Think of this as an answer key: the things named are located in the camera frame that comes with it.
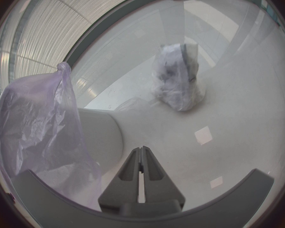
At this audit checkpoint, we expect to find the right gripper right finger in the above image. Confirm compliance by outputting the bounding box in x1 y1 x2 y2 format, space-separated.
142 146 186 211

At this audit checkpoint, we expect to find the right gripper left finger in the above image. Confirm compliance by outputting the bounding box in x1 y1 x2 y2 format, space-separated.
98 148 142 212

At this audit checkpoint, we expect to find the purple plastic bag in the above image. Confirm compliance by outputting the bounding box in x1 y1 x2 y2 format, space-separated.
0 62 102 211

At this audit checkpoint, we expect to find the white trash bin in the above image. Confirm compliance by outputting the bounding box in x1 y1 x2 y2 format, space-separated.
0 87 124 194

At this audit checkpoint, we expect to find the crumpled clear printed wrapper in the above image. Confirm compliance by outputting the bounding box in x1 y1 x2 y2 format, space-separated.
151 42 206 111

